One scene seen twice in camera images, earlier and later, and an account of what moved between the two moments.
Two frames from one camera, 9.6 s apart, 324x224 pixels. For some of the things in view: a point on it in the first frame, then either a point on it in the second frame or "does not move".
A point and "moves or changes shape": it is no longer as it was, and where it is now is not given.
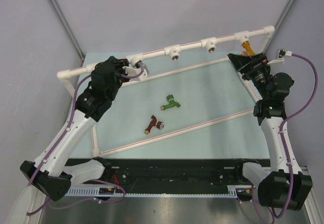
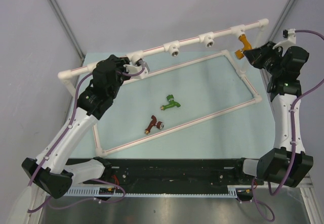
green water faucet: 172,103 does not move
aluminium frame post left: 65,23 does not move
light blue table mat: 189,105 does not move
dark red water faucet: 158,124 does not move
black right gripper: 239,61 → 257,55
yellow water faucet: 249,52 moves or changes shape
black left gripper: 119,63 does not move
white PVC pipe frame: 174,53 → 208,39
